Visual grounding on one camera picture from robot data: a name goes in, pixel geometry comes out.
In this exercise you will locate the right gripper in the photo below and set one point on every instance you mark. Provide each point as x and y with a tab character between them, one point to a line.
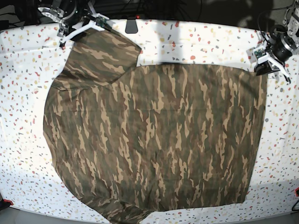
71	15

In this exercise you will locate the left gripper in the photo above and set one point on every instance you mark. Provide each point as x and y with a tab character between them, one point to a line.
281	47

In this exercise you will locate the camouflage T-shirt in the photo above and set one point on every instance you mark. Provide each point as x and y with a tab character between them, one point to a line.
128	140

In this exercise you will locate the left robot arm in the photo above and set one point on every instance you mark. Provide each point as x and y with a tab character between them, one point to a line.
290	26

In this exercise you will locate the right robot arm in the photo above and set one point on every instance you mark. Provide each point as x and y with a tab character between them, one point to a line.
50	10

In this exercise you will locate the orange clamp left corner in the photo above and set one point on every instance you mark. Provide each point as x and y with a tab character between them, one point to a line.
7	202

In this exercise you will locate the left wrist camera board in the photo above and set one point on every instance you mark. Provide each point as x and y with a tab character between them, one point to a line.
258	53

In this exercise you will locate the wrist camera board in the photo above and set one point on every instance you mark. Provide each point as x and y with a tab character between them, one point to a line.
101	21
258	53

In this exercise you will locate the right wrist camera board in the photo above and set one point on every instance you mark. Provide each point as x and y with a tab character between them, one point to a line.
101	21

